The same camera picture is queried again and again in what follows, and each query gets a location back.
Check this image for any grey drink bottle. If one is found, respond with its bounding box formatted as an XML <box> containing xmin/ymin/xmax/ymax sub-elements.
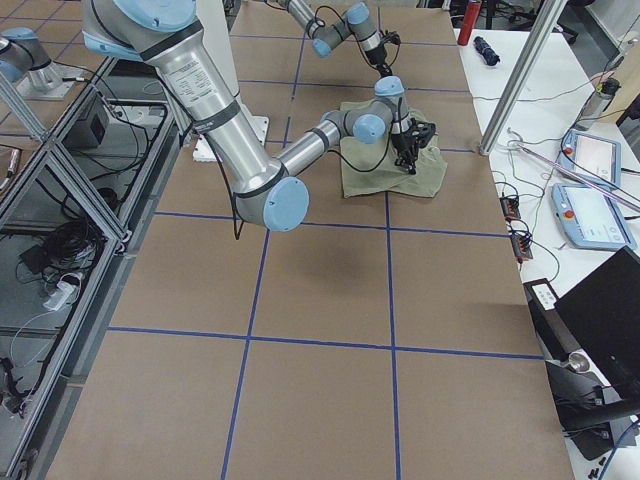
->
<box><xmin>576</xmin><ymin>77</ymin><xmax>621</xmax><ymax>131</ymax></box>

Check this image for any red water bottle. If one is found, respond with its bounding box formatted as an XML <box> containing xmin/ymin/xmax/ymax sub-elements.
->
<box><xmin>457</xmin><ymin>0</ymin><xmax>482</xmax><ymax>46</ymax></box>

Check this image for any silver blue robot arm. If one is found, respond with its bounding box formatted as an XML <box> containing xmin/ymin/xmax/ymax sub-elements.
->
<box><xmin>265</xmin><ymin>0</ymin><xmax>401</xmax><ymax>78</ymax></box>
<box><xmin>82</xmin><ymin>1</ymin><xmax>435</xmax><ymax>232</ymax></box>

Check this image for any olive green long-sleeve shirt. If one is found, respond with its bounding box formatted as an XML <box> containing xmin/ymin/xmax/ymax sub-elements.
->
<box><xmin>337</xmin><ymin>97</ymin><xmax>448</xmax><ymax>200</ymax></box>

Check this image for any blue teach pendant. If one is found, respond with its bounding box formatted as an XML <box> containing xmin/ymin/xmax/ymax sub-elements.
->
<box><xmin>557</xmin><ymin>129</ymin><xmax>621</xmax><ymax>187</ymax></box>
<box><xmin>551</xmin><ymin>184</ymin><xmax>637</xmax><ymax>251</ymax></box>

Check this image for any aluminium frame post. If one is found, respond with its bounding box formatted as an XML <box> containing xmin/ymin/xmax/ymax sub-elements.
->
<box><xmin>479</xmin><ymin>0</ymin><xmax>568</xmax><ymax>156</ymax></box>

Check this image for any folded dark blue umbrella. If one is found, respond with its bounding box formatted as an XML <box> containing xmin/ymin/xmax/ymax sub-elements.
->
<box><xmin>473</xmin><ymin>36</ymin><xmax>500</xmax><ymax>67</ymax></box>

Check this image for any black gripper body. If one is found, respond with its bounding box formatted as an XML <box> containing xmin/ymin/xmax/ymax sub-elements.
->
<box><xmin>392</xmin><ymin>120</ymin><xmax>420</xmax><ymax>168</ymax></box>
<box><xmin>364</xmin><ymin>44</ymin><xmax>393</xmax><ymax>75</ymax></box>

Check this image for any near blue teach pendant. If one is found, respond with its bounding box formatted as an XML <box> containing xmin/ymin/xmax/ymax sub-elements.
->
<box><xmin>551</xmin><ymin>184</ymin><xmax>637</xmax><ymax>251</ymax></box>

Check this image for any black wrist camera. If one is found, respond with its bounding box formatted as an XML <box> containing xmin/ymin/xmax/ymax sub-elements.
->
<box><xmin>382</xmin><ymin>30</ymin><xmax>402</xmax><ymax>46</ymax></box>
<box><xmin>411</xmin><ymin>118</ymin><xmax>437</xmax><ymax>149</ymax></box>

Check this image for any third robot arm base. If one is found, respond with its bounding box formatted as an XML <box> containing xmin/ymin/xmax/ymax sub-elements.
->
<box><xmin>1</xmin><ymin>27</ymin><xmax>85</xmax><ymax>100</ymax></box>

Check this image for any black monitor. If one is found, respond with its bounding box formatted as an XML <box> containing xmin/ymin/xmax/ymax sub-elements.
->
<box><xmin>555</xmin><ymin>247</ymin><xmax>639</xmax><ymax>398</ymax></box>

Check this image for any far blue teach pendant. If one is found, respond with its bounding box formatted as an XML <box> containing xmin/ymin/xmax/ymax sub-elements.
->
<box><xmin>557</xmin><ymin>129</ymin><xmax>621</xmax><ymax>187</ymax></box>

